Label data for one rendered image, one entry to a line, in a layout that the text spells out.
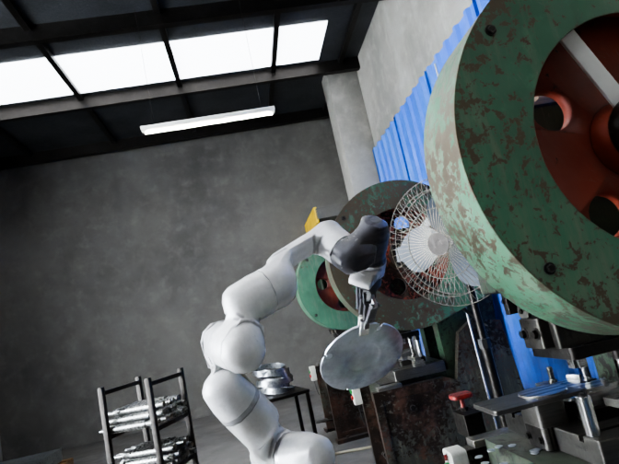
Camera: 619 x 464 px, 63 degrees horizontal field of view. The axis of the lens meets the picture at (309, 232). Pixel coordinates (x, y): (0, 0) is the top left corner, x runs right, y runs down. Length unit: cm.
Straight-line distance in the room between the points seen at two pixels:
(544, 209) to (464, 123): 22
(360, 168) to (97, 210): 414
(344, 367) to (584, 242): 91
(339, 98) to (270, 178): 197
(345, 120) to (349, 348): 550
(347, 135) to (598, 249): 593
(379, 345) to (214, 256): 648
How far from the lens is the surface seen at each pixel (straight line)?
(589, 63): 124
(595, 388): 155
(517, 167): 105
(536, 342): 153
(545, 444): 153
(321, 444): 128
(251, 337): 114
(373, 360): 175
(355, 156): 679
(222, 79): 687
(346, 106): 703
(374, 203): 281
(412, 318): 278
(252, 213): 814
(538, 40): 118
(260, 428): 126
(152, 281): 813
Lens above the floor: 111
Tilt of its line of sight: 9 degrees up
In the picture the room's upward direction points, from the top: 12 degrees counter-clockwise
